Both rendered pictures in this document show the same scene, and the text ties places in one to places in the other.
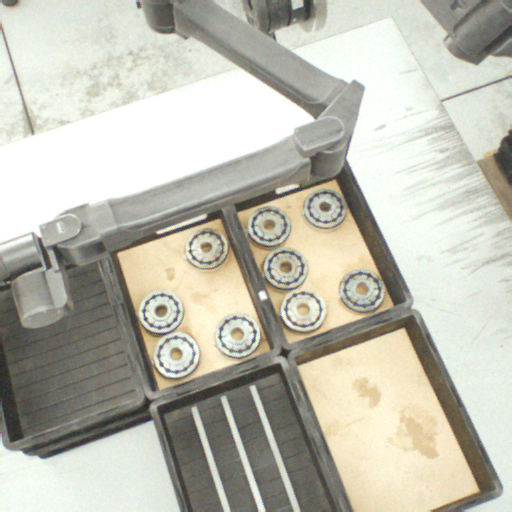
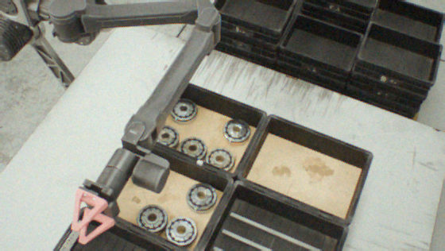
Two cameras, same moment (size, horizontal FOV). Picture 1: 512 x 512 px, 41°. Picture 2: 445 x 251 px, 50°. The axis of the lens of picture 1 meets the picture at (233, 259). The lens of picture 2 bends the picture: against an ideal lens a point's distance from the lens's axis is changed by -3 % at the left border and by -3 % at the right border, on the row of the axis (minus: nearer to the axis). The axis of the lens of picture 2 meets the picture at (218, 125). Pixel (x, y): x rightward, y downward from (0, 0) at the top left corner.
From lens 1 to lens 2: 0.60 m
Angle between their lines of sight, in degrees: 27
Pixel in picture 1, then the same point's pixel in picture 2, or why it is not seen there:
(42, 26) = not seen: outside the picture
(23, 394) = not seen: outside the picture
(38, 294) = (153, 167)
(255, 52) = (141, 11)
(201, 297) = (164, 197)
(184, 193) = (172, 80)
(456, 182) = (222, 66)
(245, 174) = (191, 55)
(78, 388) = not seen: outside the picture
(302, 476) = (292, 230)
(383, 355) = (272, 151)
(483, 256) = (264, 86)
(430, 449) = (328, 171)
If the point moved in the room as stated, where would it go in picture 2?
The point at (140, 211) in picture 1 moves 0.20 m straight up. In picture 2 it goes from (161, 101) to (154, 37)
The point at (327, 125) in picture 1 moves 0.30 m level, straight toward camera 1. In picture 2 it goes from (207, 12) to (282, 88)
